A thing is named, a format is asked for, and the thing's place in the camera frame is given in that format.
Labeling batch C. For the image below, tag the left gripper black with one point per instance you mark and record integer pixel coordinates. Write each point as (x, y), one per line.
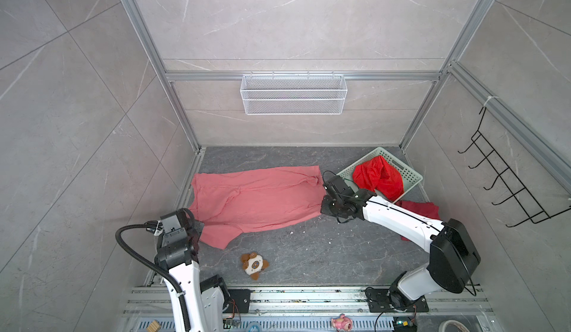
(194, 226)

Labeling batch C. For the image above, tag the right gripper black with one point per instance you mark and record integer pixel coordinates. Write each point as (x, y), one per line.
(324, 206)

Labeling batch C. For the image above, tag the pink t shirt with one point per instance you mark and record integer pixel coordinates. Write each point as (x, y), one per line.
(255, 201)

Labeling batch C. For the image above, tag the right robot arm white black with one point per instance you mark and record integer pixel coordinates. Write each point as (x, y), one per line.
(453, 257)

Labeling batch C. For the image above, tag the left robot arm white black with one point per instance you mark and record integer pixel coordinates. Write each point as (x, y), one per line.
(196, 305)

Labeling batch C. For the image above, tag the bright red t shirt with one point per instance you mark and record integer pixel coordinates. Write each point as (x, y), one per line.
(378, 175)

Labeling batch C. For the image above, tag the brown white plush toy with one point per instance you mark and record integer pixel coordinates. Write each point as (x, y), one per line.
(253, 264)

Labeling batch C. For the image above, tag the light green plastic basket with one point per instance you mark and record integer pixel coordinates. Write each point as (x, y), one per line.
(409, 177)

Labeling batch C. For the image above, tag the dark red folded t shirt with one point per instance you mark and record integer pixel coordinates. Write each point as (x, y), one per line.
(429, 210)

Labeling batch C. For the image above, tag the small wooden block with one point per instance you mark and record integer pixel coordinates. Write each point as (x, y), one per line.
(154, 326)

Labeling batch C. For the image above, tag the pink plush toy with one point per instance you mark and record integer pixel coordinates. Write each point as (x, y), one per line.
(342, 323)

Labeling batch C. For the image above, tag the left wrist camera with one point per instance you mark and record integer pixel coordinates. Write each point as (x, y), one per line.
(155, 227)

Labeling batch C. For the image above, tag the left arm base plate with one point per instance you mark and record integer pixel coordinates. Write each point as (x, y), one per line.
(237, 301)

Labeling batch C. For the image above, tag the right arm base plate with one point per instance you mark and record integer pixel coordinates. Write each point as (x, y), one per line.
(379, 298)

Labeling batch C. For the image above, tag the white wire mesh shelf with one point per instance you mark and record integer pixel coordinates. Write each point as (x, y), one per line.
(264, 95)

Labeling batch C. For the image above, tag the black wire hook rack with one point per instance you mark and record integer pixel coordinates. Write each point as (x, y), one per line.
(518, 192)

